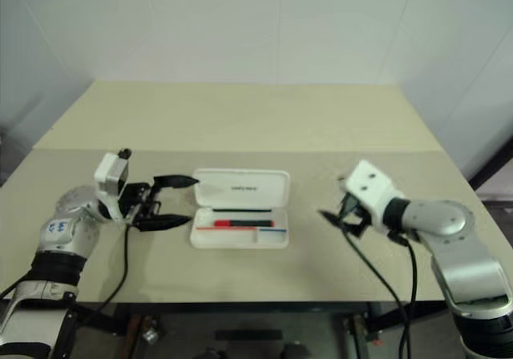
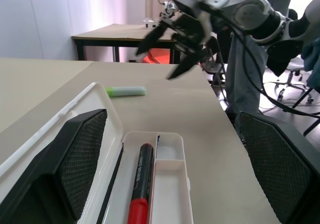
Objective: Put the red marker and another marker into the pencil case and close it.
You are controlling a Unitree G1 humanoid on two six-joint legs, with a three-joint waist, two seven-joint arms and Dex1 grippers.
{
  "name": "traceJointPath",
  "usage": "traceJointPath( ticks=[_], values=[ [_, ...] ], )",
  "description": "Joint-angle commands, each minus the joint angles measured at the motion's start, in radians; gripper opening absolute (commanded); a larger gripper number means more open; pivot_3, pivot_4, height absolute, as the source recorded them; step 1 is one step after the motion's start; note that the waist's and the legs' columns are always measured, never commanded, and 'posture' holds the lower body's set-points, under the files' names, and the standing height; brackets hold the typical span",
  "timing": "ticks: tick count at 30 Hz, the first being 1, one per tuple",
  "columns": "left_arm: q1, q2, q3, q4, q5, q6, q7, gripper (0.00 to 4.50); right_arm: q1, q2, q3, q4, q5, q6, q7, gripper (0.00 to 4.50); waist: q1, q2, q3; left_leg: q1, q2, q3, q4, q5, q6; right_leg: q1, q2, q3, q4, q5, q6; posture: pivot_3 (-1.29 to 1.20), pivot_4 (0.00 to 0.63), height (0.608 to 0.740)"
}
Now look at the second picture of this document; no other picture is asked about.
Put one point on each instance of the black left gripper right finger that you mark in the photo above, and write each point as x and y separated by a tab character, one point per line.
282	164

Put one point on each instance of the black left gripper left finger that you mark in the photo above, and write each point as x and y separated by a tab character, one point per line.
75	164

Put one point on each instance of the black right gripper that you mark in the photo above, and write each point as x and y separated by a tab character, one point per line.
188	30

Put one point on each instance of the green highlighter marker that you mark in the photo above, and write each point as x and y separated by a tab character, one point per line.
127	91

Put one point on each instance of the red marker with black barrel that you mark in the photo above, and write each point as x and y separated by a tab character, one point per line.
143	174

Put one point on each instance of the white plastic pencil case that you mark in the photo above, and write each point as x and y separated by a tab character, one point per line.
170	186

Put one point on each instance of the red object under table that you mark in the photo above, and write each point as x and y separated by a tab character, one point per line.
160	56

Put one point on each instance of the small white box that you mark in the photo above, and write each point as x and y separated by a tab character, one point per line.
149	23

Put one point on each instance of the black folding chair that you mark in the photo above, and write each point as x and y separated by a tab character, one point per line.
214	66

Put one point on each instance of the person in grey clothes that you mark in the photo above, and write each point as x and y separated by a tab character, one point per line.
240	84

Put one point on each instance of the white office chair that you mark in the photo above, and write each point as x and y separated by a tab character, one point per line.
296	71

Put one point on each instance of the blue-green garment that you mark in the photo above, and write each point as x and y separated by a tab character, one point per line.
312	61

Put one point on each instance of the beige table with black frame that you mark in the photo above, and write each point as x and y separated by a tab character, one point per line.
112	34

